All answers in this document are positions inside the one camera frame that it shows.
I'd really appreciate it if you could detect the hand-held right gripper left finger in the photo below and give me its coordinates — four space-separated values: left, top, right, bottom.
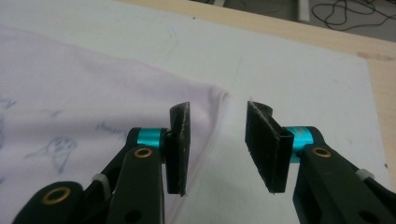
129 102 191 198

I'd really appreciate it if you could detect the pale lilac towel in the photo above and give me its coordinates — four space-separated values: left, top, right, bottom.
0 24 232 224

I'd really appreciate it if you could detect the tangle of black cables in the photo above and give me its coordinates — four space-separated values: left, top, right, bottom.
311 0 396 32

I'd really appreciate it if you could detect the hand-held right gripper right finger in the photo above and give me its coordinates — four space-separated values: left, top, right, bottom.
245 100 325 194

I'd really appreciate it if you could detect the white grid mat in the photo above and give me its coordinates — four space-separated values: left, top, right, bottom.
0 0 391 224

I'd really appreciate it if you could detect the white metal stand leg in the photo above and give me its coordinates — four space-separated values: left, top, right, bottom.
297 0 311 23

